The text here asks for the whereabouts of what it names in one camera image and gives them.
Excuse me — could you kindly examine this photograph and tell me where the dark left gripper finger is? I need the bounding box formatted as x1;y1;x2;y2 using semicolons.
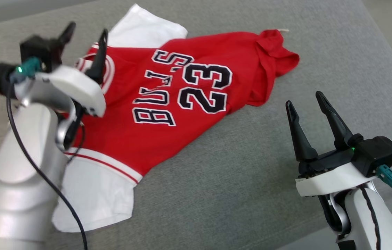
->
85;28;109;84
56;22;77;49

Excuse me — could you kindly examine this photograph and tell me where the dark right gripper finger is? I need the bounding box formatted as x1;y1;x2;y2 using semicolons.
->
315;91;354;150
285;101;318;162

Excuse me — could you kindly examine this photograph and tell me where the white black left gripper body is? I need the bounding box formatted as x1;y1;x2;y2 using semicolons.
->
0;62;106;117

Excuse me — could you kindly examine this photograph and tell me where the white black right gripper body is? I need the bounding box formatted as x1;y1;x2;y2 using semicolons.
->
295;148;377;198

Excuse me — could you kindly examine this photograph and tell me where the red Bulls 23 jersey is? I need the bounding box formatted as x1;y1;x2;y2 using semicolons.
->
52;3;300;233

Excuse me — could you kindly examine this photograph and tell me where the grey fabric sofa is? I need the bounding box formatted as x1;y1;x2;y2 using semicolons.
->
0;0;392;250

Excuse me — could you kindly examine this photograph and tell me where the black left cable teal plug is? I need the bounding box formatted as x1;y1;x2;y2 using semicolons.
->
6;57;88;250

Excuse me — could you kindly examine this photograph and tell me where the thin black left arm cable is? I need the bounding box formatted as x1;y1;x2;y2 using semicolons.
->
66;123;85;164

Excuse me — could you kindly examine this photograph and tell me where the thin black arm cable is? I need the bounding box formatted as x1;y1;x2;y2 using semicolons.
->
360;187;381;250
66;123;85;164

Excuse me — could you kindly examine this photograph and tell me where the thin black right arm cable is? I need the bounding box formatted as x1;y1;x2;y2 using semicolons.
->
360;187;381;250

